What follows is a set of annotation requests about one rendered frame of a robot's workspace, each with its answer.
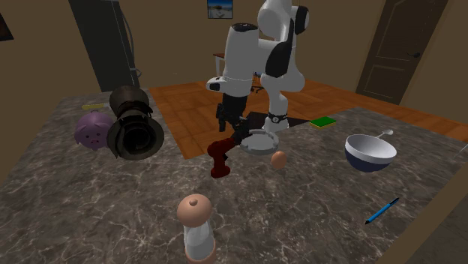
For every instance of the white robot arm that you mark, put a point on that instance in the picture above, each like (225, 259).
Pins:
(241, 62)

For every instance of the white round ashtray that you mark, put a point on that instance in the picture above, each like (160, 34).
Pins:
(260, 147)

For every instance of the red power drill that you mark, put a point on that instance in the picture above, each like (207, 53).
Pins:
(221, 150)

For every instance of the dark brown door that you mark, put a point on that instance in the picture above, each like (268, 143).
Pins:
(398, 47)

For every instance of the black refrigerator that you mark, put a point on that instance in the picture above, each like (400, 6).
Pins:
(104, 44)

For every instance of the white table with brown top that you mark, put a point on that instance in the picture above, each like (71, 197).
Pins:
(218, 56)

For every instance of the dark wall picture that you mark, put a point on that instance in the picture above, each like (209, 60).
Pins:
(4, 29)

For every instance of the purple piggy bank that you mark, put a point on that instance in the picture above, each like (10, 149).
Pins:
(91, 129)

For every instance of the brown egg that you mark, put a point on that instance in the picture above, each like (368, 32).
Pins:
(279, 160)

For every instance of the blue landscape wall picture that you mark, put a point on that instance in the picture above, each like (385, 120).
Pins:
(219, 8)

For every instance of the blue and white bowl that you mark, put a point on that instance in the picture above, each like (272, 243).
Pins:
(367, 153)

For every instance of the blue pen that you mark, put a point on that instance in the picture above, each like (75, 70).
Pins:
(382, 211)

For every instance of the white spoon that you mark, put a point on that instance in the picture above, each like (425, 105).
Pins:
(387, 132)

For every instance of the dark robot stand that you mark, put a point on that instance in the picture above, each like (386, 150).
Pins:
(257, 117)

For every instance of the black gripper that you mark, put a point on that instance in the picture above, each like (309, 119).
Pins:
(235, 106)

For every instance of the green and yellow sponge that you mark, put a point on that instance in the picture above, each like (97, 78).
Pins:
(323, 122)

